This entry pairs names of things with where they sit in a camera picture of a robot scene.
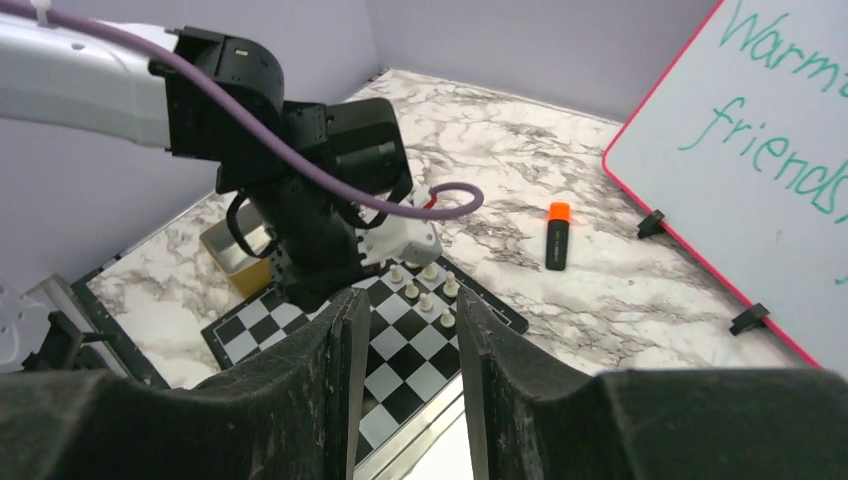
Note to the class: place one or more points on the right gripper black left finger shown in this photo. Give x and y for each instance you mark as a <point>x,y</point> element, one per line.
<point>291,411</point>

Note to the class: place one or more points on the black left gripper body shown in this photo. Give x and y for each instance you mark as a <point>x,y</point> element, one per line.
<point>315,253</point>

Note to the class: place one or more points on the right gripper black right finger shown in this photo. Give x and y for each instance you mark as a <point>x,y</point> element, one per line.
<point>531,416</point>

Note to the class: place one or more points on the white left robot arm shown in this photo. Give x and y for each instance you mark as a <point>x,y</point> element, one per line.
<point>203,95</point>

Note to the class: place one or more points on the white chess piece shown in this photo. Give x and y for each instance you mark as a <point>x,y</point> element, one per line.
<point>431,272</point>
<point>450,286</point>

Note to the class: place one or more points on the white chess pawn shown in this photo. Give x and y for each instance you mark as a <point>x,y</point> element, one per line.
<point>447,319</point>
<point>425,303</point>

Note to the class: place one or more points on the black white chess board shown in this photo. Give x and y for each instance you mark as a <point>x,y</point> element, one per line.
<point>411,357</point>

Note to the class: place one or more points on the gold tin box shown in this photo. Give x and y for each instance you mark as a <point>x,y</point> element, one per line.
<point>247,274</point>

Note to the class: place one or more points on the silver tin lid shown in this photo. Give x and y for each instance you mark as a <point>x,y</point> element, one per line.
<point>404,450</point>

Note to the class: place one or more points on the orange black highlighter marker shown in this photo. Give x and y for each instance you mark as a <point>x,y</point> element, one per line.
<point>557,236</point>

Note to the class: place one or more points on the black whiteboard stand foot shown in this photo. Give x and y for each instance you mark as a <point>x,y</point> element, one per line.
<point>651,225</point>

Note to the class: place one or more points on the pink framed whiteboard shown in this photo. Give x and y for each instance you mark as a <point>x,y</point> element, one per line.
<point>742,146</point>

